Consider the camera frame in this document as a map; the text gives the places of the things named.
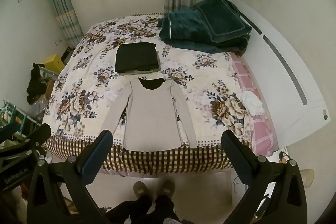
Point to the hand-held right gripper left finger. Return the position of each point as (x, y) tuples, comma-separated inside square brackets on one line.
[(95, 161)]

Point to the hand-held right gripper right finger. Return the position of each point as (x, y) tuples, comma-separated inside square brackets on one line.
[(237, 161)]

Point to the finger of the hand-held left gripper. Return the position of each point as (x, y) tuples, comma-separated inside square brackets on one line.
[(36, 134)]

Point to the grey long-sleeve shirt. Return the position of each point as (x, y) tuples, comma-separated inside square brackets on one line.
[(152, 121)]

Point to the black folded clothes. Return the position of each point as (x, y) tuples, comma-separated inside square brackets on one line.
[(136, 56)]

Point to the green storage rack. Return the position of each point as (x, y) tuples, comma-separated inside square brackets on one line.
[(15, 119)]

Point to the clear plastic bag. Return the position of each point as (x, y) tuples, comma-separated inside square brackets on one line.
[(38, 108)]

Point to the pink plaid bed sheet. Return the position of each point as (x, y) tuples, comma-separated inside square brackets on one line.
[(260, 132)]

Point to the black hanging cloth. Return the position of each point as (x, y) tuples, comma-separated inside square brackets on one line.
[(35, 85)]

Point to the grey slipper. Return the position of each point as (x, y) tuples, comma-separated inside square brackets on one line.
[(141, 190), (166, 187)]

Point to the white crumpled cloth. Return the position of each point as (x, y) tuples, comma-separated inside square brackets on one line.
[(252, 103)]

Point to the person's left leg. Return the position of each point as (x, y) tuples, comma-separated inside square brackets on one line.
[(134, 209)]

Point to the person's leg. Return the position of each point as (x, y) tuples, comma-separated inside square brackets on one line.
[(165, 207), (134, 209)]

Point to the cream round container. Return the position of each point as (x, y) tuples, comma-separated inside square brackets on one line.
[(307, 176)]

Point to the yellow box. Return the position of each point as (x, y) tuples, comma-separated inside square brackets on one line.
[(54, 62)]

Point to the floral bedspread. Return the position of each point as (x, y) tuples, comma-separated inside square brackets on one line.
[(86, 77)]

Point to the person's right leg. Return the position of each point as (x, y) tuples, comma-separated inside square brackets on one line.
[(165, 207)]

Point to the white headboard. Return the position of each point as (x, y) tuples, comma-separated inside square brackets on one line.
[(294, 74)]

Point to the grey folded cloth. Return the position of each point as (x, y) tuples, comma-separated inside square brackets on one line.
[(147, 71)]

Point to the dark green pillow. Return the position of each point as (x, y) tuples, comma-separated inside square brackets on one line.
[(223, 19)]

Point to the dark green blanket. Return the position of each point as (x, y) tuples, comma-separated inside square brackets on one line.
[(181, 29)]

